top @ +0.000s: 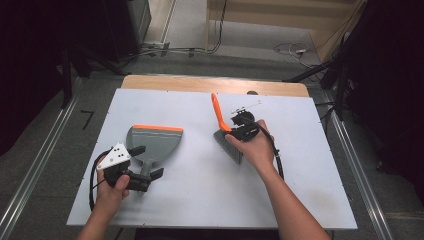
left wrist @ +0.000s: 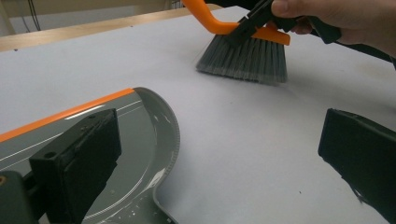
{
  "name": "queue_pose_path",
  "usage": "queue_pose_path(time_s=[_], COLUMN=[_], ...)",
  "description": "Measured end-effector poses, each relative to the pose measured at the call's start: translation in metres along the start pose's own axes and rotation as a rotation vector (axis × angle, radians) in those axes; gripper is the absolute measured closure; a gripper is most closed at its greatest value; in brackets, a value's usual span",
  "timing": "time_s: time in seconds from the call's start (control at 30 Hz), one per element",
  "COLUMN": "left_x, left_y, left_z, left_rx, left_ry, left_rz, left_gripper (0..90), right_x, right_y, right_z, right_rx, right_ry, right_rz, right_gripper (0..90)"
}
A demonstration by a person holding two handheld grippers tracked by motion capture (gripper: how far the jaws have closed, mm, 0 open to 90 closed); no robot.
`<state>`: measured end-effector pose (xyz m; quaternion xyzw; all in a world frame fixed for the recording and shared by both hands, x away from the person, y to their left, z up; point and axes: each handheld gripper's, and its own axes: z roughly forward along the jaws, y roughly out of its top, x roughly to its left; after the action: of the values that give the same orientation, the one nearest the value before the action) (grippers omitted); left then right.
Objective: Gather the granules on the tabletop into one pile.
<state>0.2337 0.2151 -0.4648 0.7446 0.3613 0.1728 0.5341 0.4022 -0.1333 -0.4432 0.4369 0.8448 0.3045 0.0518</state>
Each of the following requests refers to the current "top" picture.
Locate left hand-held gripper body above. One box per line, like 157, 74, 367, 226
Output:
96, 142, 152, 193

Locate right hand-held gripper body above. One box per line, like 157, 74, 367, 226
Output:
231, 100, 262, 141

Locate grey dustpan with orange edge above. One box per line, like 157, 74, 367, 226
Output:
125, 124, 185, 197

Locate grey brush with orange handle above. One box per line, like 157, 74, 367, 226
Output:
210, 92, 244, 166

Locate person's right hand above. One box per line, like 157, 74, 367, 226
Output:
224, 119, 276, 174

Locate person's left hand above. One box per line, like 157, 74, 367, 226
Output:
94, 169, 131, 213

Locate white board sheet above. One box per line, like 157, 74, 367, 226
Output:
65, 87, 359, 231

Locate wooden table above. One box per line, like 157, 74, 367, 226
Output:
120, 74, 311, 98

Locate black stand with legs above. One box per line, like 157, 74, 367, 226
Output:
282, 32, 352, 122

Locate dark cabinet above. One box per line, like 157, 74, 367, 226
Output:
99, 0, 152, 64

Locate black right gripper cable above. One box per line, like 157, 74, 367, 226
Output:
248, 116, 286, 181

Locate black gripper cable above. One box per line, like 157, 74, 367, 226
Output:
88, 149, 112, 212
248, 116, 286, 181

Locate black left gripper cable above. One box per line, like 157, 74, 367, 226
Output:
88, 149, 112, 212

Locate metal floor rail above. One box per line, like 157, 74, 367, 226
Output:
320, 89, 395, 240
0, 77, 85, 240

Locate white floor cable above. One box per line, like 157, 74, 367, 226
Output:
273, 42, 322, 70

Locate black hanging cable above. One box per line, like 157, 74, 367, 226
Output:
205, 0, 229, 55

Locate grey floor cables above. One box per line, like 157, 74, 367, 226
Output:
122, 41, 208, 60

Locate light wooden frame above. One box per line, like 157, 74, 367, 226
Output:
204, 0, 368, 64

